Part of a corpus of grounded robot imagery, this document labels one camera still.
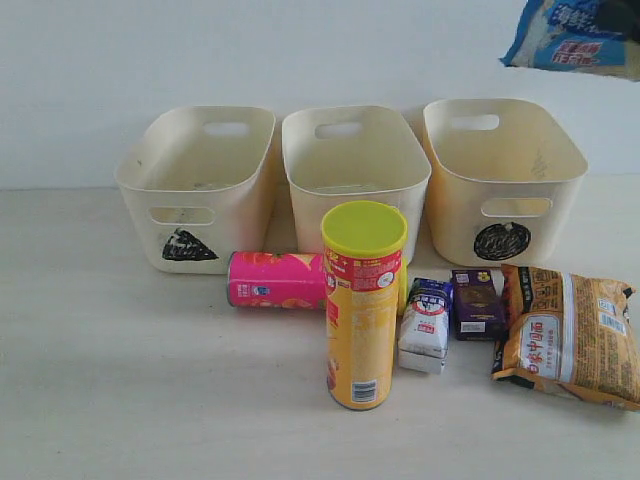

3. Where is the yellow chips can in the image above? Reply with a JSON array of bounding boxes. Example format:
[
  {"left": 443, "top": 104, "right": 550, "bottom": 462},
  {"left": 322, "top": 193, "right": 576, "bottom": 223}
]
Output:
[{"left": 321, "top": 200, "right": 408, "bottom": 411}]

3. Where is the pink chips can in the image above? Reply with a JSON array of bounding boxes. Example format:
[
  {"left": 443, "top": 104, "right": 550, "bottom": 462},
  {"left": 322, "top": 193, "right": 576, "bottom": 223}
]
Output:
[{"left": 227, "top": 251, "right": 326, "bottom": 310}]

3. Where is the white blue milk carton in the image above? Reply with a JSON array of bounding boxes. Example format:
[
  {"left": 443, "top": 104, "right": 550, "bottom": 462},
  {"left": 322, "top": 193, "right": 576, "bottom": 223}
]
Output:
[{"left": 398, "top": 278, "right": 453, "bottom": 374}]

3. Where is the orange instant noodle bag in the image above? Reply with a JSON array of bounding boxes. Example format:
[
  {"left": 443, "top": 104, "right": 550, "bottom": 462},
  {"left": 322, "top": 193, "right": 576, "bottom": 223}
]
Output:
[{"left": 491, "top": 264, "right": 639, "bottom": 411}]

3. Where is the blue instant noodle bag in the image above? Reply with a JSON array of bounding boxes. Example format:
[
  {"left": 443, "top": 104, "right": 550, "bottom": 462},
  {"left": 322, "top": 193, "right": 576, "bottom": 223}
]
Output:
[{"left": 501, "top": 0, "right": 639, "bottom": 82}]

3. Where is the middle cream bin square mark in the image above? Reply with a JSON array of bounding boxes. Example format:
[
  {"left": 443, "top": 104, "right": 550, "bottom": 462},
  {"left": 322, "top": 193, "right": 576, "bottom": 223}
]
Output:
[{"left": 282, "top": 106, "right": 431, "bottom": 261}]

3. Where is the left cream bin triangle mark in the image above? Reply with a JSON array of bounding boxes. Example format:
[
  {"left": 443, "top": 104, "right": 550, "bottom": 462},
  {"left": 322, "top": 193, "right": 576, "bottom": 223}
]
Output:
[{"left": 115, "top": 106, "right": 276, "bottom": 274}]

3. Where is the purple drink carton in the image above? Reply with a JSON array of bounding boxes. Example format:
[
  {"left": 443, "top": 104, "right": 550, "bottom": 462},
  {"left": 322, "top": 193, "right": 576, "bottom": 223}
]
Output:
[{"left": 451, "top": 269, "right": 506, "bottom": 341}]

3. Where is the right cream bin circle mark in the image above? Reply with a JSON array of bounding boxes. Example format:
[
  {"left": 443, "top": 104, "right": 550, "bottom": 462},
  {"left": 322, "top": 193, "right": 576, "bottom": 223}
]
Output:
[{"left": 423, "top": 99, "right": 588, "bottom": 267}]

